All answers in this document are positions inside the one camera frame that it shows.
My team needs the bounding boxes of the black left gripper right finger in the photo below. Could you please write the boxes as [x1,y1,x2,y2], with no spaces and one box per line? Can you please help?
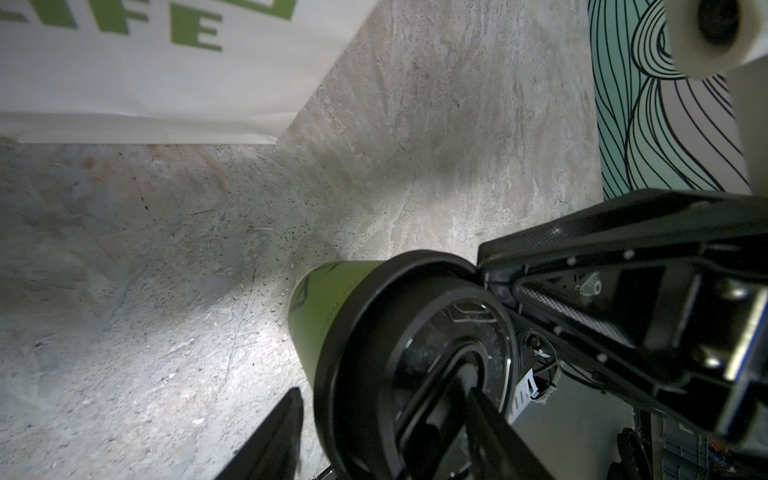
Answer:
[465,388,554,480]

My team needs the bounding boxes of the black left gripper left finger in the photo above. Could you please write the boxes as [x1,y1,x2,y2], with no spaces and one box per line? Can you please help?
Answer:
[216,387,304,480]

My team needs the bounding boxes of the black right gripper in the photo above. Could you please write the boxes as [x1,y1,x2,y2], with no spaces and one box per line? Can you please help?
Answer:
[477,189,767,456]

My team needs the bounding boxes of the white paper takeout bag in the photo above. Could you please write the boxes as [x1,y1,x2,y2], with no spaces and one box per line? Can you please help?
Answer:
[1,0,374,144]

